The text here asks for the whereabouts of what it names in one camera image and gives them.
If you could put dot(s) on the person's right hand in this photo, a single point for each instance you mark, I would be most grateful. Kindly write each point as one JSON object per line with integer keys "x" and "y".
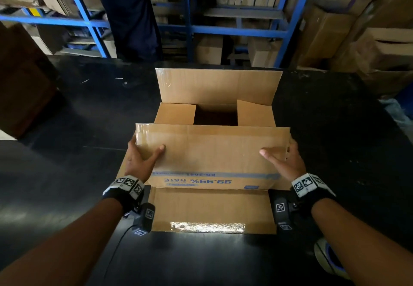
{"x": 290, "y": 166}

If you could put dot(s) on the person's left hand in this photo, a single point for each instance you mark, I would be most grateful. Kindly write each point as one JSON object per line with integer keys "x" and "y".
{"x": 137, "y": 165}

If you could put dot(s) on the person's left thumb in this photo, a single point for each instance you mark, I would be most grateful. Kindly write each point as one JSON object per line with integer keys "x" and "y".
{"x": 154, "y": 154}

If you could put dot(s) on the person's right thumb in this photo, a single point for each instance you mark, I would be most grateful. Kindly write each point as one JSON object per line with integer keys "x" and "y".
{"x": 270, "y": 157}

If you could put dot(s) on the person's right forearm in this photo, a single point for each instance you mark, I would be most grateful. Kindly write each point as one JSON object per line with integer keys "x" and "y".
{"x": 364, "y": 247}

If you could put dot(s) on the person's left forearm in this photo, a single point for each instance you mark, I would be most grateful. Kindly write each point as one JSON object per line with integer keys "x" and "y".
{"x": 61, "y": 247}

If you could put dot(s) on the small brown cardboard box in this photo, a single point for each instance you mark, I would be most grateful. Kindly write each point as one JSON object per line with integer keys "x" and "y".
{"x": 209, "y": 49}
{"x": 263, "y": 53}

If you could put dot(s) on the clear packing tape roll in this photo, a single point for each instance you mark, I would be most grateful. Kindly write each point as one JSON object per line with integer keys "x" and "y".
{"x": 329, "y": 256}

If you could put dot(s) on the blue metal shelving rack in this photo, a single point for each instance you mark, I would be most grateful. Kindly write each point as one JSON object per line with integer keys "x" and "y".
{"x": 193, "y": 24}

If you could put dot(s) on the blue plastic bag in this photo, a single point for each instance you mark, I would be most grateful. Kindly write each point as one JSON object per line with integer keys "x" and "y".
{"x": 400, "y": 108}

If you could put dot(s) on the dark brown cardboard box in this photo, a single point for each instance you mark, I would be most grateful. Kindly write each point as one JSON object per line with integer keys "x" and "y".
{"x": 24, "y": 82}

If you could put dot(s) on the stack of large cardboard boxes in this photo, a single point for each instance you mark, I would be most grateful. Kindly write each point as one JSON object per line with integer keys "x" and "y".
{"x": 361, "y": 27}

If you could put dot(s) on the black right wrist camera band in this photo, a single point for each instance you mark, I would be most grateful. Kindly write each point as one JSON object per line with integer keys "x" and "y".
{"x": 296, "y": 198}

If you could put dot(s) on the black wrist camera band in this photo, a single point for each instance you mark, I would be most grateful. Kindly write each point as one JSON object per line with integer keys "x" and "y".
{"x": 130, "y": 198}
{"x": 296, "y": 198}

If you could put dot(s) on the black left wrist camera band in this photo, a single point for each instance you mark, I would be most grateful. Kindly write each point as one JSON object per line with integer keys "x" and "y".
{"x": 130, "y": 198}

